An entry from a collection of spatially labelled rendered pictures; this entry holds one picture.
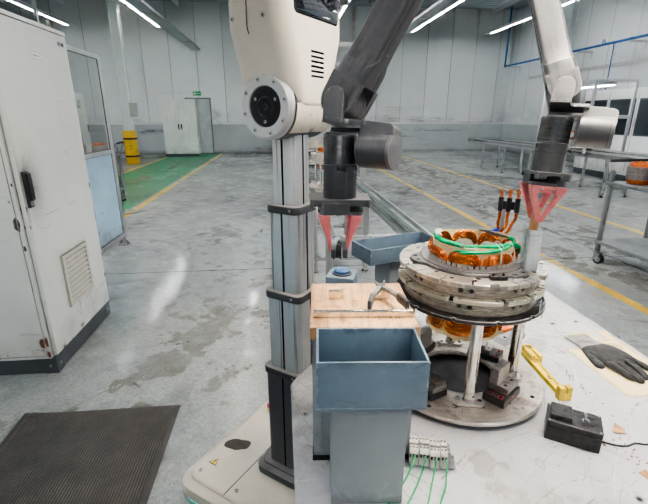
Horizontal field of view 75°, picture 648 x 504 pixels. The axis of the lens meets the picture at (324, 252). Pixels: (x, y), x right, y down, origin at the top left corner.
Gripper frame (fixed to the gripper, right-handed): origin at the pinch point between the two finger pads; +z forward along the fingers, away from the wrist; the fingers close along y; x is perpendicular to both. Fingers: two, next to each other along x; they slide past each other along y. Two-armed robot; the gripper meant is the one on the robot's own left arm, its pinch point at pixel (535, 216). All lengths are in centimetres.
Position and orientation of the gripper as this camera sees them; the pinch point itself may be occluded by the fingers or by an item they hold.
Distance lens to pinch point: 97.6
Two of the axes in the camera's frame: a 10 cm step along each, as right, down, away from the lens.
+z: -0.9, 9.6, 2.6
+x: -9.8, -1.3, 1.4
